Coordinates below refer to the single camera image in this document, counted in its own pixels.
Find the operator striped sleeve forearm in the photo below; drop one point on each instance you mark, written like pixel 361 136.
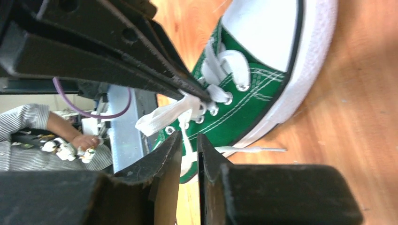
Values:
pixel 35 116

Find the white shoelace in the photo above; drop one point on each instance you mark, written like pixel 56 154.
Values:
pixel 239 89

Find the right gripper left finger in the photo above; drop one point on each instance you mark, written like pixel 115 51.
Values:
pixel 144 193

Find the operator hand in background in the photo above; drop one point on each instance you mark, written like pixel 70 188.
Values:
pixel 85 142

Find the green canvas sneaker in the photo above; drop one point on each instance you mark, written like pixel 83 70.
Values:
pixel 290 36

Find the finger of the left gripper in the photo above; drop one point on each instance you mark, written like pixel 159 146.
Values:
pixel 121 26
pixel 41 51

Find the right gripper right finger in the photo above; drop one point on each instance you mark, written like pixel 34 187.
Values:
pixel 301 194

